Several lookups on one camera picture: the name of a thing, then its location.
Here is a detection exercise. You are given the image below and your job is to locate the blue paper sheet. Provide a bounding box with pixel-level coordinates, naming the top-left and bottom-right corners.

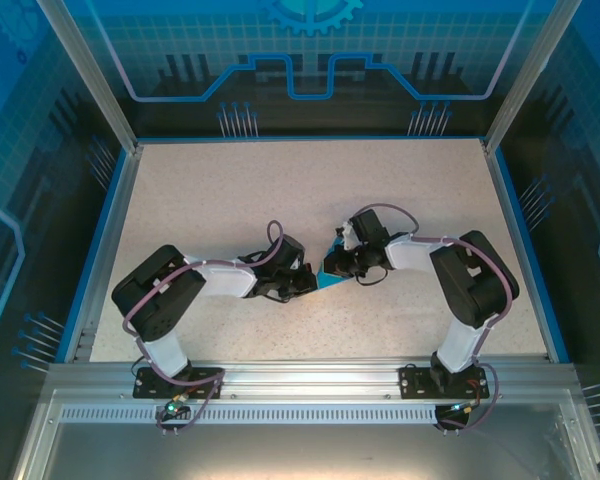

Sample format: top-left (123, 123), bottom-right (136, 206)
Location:
top-left (315, 237), bottom-right (355, 291)

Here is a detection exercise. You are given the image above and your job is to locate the metal sheet tray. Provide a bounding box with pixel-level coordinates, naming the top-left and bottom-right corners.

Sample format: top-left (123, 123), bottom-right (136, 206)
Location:
top-left (12, 388), bottom-right (600, 480)

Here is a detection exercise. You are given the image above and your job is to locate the blue table edge strip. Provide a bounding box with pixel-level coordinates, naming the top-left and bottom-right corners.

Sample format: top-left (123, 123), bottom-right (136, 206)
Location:
top-left (492, 147), bottom-right (572, 364)
top-left (53, 148), bottom-right (129, 364)

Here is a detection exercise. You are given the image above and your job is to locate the connector with green light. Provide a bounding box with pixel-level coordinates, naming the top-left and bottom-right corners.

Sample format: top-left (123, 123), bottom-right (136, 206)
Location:
top-left (160, 393), bottom-right (190, 420)
top-left (444, 398), bottom-right (483, 417)

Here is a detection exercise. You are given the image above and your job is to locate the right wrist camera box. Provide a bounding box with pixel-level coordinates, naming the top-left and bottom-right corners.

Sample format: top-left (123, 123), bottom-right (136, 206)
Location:
top-left (337, 219), bottom-right (357, 250)

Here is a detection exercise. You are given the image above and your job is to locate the wide aluminium base rail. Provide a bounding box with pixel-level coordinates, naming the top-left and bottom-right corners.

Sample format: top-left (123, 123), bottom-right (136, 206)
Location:
top-left (44, 355), bottom-right (581, 401)

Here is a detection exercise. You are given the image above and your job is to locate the slotted grey cable duct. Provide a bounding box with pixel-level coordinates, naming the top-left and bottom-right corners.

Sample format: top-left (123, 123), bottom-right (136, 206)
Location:
top-left (58, 406), bottom-right (486, 426)

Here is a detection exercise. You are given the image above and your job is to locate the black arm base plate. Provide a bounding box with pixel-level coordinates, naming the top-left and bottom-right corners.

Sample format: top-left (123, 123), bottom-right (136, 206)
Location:
top-left (133, 366), bottom-right (225, 400)
top-left (398, 363), bottom-right (491, 400)

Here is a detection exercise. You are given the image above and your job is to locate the aluminium table side rail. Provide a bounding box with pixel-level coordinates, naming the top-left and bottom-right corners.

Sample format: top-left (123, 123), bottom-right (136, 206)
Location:
top-left (62, 144), bottom-right (144, 364)
top-left (479, 139), bottom-right (552, 361)

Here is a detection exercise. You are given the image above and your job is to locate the aluminium frame post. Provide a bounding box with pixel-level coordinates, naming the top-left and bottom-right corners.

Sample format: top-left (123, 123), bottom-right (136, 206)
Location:
top-left (35, 0), bottom-right (145, 154)
top-left (482, 0), bottom-right (584, 156)

